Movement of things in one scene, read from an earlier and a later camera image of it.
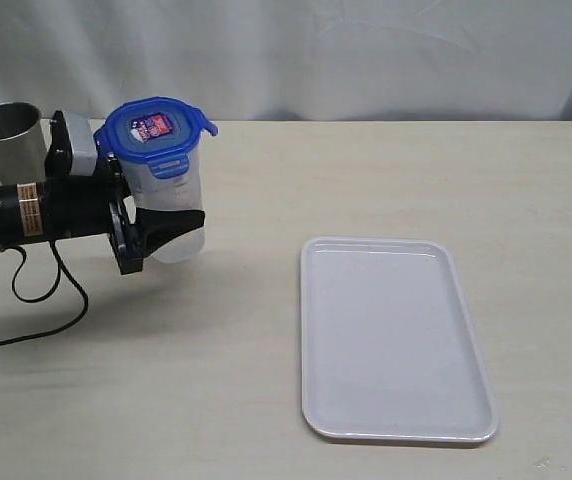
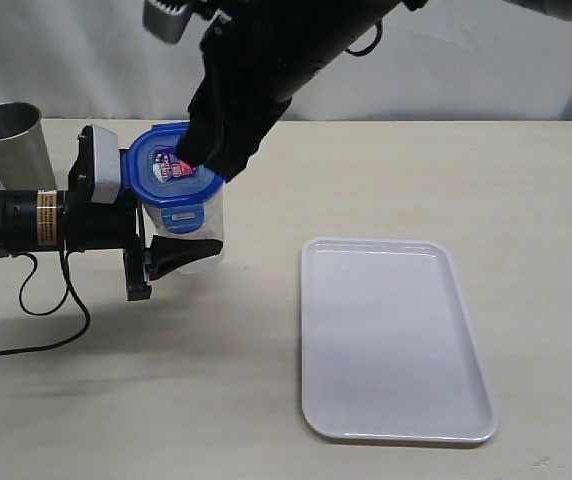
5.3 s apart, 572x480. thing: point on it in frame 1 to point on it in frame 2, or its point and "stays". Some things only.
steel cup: x=11 y=136 stays
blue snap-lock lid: x=161 y=130 to x=152 y=174
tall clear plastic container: x=185 y=192 to x=212 y=228
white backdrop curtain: x=295 y=60 stays
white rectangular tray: x=390 y=349 stays
